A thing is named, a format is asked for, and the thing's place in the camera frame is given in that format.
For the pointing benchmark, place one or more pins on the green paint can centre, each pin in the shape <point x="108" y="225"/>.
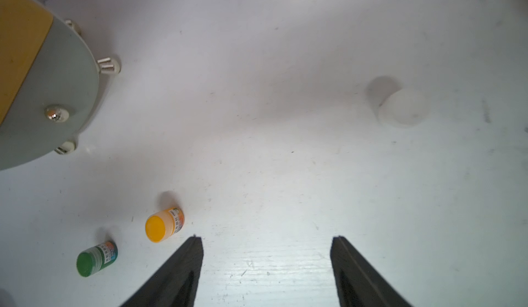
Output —
<point x="97" y="258"/>

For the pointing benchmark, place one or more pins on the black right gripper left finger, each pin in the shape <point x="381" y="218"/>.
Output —
<point x="175" y="283"/>

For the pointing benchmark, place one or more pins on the orange paint can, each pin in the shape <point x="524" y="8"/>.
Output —
<point x="164" y="224"/>

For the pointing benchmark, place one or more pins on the grey-green bottom drawer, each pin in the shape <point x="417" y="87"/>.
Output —
<point x="55" y="100"/>

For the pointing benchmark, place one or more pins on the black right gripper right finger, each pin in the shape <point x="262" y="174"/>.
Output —
<point x="357" y="281"/>

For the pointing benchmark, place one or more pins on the white round drawer cabinet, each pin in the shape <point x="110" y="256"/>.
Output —
<point x="106" y="66"/>

